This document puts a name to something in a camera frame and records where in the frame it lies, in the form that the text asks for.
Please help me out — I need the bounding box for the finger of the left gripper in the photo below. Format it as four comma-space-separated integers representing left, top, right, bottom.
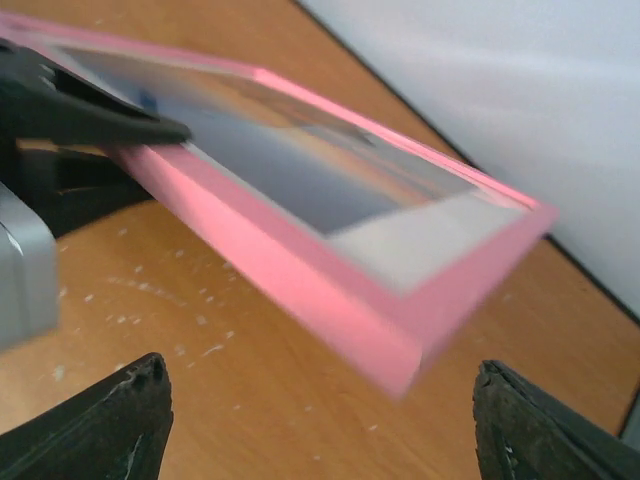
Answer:
1, 39, 191, 147

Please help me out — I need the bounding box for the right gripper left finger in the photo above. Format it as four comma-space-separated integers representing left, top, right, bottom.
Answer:
1, 352, 174, 479

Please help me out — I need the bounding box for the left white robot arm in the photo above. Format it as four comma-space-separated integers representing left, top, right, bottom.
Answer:
1, 37, 191, 349

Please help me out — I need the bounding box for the sunset photo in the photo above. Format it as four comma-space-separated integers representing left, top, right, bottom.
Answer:
62, 47, 478, 234

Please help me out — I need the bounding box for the pink picture frame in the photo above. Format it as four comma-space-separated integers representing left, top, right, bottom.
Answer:
1, 13, 553, 396

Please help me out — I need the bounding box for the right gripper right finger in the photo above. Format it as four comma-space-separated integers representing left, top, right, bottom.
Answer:
473, 360, 639, 480

